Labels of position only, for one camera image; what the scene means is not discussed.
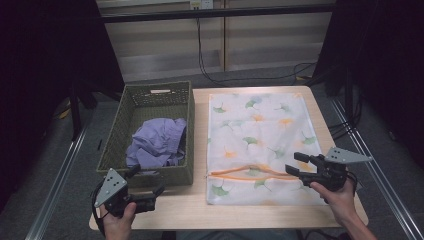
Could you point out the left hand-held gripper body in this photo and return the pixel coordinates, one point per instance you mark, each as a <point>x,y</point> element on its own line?
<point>111,190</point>

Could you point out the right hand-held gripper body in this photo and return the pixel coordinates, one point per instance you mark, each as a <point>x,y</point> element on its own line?
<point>331,175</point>

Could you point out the purple garment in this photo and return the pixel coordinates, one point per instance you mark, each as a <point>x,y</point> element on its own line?
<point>155,141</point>

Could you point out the white leaf-print mesh laundry bag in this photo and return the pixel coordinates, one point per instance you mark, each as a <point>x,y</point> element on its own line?
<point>260,133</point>

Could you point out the green woven basket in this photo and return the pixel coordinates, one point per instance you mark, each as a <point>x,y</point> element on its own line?
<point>126,113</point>

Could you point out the person's right hand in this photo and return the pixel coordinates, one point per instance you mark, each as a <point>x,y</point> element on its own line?
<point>341,203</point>

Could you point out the person's left hand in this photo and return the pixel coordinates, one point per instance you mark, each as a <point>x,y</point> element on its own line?
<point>118,226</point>

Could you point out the black metal stand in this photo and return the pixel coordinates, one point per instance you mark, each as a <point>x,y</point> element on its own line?
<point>75,110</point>

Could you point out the black curtain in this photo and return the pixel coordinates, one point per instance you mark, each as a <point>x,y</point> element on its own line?
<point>383,66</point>
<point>43,66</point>

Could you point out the black horizontal bar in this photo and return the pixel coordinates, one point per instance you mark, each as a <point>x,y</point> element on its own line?
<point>216,13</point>

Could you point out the silver floor rail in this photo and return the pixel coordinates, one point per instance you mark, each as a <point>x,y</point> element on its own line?
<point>56,186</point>
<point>376,166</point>

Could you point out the white wall socket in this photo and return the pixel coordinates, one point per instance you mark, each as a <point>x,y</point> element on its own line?
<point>201,4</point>

